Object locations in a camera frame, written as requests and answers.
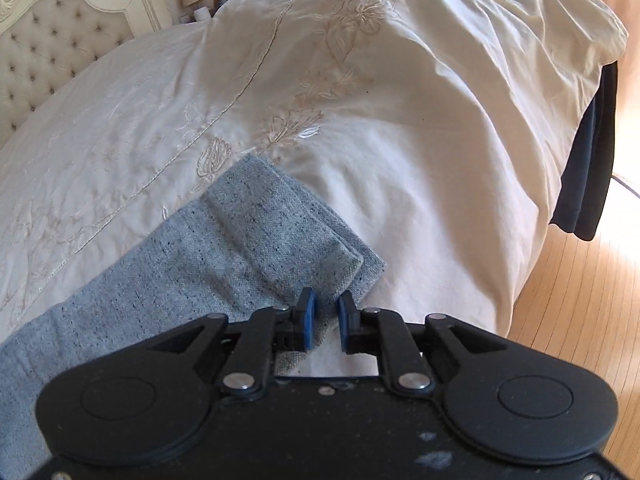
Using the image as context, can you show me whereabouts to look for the white cup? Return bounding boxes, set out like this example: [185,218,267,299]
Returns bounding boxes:
[193,6,212,22]

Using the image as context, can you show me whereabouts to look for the cream embroidered bedspread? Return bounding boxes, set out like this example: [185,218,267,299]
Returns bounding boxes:
[0,0,630,380]

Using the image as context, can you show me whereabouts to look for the cream tufted headboard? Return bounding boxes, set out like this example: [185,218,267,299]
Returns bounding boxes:
[1,0,172,144]

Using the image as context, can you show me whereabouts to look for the dark garment on bed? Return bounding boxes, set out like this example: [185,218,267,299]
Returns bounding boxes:
[447,0,621,242]

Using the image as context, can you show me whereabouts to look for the grey knit pants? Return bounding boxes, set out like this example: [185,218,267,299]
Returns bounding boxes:
[1,156,385,479]

